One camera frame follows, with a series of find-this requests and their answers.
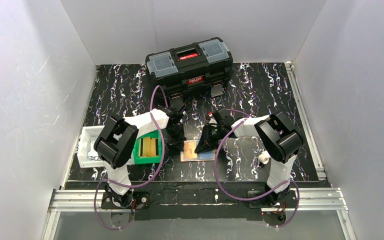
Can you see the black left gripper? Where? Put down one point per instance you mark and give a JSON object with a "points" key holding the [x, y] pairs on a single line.
{"points": [[175, 133]]}

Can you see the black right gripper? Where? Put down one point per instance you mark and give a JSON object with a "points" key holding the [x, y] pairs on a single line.
{"points": [[210, 135]]}

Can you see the yellow cards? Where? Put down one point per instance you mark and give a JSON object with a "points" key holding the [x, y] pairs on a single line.
{"points": [[148, 147]]}

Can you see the printed card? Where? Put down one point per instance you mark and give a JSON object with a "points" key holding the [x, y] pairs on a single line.
{"points": [[92, 154]]}

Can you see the yellow and white credit card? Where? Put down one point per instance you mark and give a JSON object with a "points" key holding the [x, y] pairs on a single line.
{"points": [[189, 153]]}

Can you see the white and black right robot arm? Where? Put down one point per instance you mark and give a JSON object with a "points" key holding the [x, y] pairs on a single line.
{"points": [[281, 140]]}

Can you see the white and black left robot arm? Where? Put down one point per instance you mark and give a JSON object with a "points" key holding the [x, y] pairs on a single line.
{"points": [[116, 142]]}

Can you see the green plastic bin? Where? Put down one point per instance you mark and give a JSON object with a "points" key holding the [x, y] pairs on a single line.
{"points": [[142, 161]]}

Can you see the black plastic toolbox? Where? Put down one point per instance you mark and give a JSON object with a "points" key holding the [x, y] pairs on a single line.
{"points": [[191, 69]]}

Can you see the white plastic bin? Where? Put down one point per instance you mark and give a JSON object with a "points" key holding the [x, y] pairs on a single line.
{"points": [[88, 134]]}

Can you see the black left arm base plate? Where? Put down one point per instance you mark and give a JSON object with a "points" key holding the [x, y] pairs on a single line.
{"points": [[133, 200]]}

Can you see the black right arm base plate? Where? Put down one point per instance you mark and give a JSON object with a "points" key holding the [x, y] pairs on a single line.
{"points": [[267, 204]]}

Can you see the aluminium front rail frame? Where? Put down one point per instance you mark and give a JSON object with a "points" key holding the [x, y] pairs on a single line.
{"points": [[74, 215]]}

